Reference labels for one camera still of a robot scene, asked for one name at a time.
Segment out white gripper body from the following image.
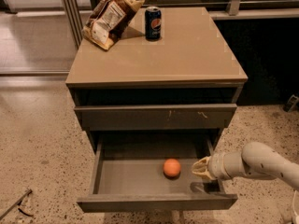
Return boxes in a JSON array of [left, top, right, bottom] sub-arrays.
[[207, 153, 228, 180]]

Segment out grey drawer cabinet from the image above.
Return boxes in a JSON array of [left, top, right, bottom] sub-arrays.
[[66, 7, 248, 146]]

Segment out small grey floor object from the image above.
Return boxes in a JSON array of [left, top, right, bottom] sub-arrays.
[[283, 94, 299, 112]]

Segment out orange fruit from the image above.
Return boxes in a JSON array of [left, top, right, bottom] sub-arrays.
[[163, 159, 181, 177]]

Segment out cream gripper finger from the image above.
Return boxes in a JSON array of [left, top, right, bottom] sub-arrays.
[[194, 156, 211, 169], [192, 170, 216, 180]]

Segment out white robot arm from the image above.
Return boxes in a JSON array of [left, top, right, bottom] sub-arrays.
[[192, 142, 299, 190]]

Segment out metal window frame post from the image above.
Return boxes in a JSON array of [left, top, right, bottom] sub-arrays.
[[61, 0, 82, 49]]

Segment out metal railing post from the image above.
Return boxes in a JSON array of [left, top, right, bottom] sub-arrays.
[[226, 0, 241, 16]]

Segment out blue Pepsi can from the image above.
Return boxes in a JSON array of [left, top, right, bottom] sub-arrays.
[[145, 6, 162, 41]]

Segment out brown chip bag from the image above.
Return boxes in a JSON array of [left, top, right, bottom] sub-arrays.
[[82, 0, 145, 50]]

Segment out closed top drawer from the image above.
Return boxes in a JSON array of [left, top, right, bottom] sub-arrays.
[[75, 104, 236, 131]]

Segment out white cable on floor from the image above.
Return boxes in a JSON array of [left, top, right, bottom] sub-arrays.
[[291, 189, 299, 224]]

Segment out open middle drawer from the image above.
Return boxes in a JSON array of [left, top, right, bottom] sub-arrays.
[[78, 134, 237, 213]]

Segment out dark metal rod on floor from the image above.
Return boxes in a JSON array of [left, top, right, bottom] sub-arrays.
[[0, 189, 33, 220]]

